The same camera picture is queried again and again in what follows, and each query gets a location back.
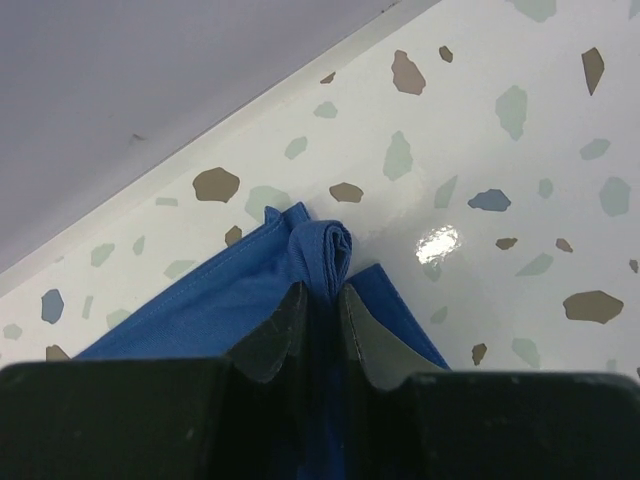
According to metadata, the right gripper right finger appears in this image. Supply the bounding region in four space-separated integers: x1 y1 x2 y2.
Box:
339 284 443 390

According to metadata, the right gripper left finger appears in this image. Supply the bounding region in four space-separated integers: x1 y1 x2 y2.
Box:
227 282 308 383

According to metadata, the blue surgical cloth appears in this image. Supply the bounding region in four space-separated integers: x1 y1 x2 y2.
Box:
82 204 445 479

